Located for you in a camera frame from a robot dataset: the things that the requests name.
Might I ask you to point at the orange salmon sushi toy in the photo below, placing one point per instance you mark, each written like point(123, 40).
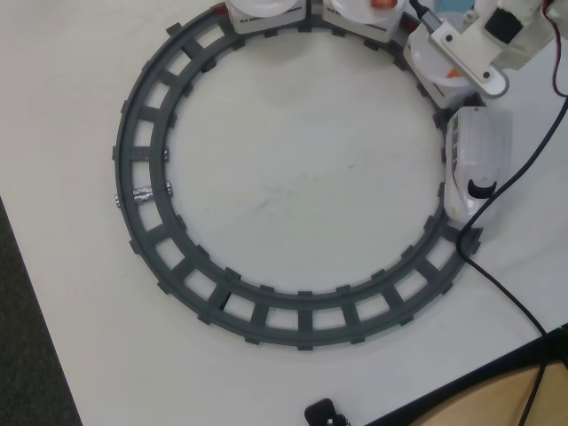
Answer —
point(453, 74)

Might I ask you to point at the white toy train wagon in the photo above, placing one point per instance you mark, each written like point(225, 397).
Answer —
point(444, 95)
point(266, 22)

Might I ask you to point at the black plastic clamp block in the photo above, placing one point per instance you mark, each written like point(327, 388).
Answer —
point(324, 412)

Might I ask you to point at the white Shinkansen toy locomotive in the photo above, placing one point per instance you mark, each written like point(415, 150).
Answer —
point(477, 151)

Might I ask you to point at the grey circular toy train track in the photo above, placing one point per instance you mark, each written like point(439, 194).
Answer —
point(306, 319)

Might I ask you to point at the small silver metal tab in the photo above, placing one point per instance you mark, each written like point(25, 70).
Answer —
point(169, 187)
point(116, 200)

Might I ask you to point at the blue round dish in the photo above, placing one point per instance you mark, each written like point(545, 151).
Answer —
point(452, 4)

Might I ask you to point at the silver tape strip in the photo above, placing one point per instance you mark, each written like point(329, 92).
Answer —
point(143, 195)

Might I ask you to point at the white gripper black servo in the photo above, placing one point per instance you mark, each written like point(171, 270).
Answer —
point(471, 63)

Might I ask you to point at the red tuna sushi toy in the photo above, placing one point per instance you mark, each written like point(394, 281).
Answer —
point(384, 3)

